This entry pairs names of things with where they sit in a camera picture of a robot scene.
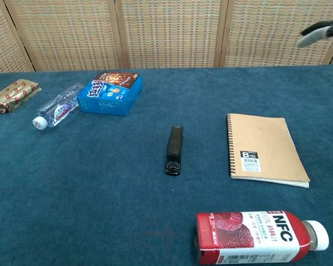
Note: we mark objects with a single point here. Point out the blue table mat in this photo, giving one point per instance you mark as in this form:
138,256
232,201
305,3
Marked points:
100,180

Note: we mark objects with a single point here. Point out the gold wrapped snack package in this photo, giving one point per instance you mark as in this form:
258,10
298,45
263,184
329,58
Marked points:
14,94

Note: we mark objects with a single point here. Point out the clear water bottle purple label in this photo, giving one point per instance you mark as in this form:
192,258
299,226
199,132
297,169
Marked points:
58,109

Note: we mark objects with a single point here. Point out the red NFC juice bottle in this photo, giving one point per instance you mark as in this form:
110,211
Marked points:
252,238

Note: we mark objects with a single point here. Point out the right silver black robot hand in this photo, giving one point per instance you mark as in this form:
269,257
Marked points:
330,29

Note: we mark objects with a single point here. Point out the blue cookie box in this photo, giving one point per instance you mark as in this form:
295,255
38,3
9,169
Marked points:
111,97

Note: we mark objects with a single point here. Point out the yellow spiral notebook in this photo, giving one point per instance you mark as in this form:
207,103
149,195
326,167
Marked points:
263,144

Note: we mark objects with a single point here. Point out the black stapler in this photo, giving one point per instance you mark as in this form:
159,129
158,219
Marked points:
174,147

